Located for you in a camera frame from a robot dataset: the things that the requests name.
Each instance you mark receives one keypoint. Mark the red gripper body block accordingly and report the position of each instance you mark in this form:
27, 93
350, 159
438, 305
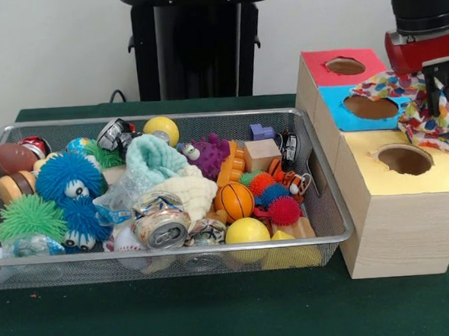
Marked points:
412, 55

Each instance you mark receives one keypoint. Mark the confetti print cloth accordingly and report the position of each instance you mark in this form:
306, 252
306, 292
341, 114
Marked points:
435, 128

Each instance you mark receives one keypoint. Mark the mint green knitted cloth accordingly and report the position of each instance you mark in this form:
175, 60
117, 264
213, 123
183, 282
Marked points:
151, 157

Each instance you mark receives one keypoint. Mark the wooden box with three holes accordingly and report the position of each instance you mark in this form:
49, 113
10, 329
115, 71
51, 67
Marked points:
404, 233

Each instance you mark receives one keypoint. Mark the purple spiky monster toy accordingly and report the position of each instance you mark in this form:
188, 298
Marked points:
208, 157

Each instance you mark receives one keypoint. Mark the orange toy basketball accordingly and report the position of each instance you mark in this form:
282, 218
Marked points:
234, 201

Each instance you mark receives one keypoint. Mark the plain yellow ball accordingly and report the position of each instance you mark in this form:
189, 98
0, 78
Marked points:
247, 231

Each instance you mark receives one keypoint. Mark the yellow ball with goggle face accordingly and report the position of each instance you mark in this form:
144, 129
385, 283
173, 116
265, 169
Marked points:
163, 128

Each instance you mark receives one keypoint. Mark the cream knitted cloth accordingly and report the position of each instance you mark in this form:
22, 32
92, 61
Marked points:
191, 193

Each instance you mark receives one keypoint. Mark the silver drink can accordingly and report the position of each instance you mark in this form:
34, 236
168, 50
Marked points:
161, 225

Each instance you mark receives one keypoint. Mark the small blue spiky puffer ball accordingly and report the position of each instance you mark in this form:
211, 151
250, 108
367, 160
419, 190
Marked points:
81, 222

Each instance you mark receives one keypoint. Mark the brown toy football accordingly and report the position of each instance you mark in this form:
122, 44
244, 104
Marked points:
12, 158

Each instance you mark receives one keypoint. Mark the green spiky puffer ball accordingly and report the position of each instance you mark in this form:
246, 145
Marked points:
29, 220

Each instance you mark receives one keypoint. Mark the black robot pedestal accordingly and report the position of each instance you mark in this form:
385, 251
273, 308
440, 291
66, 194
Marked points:
201, 43

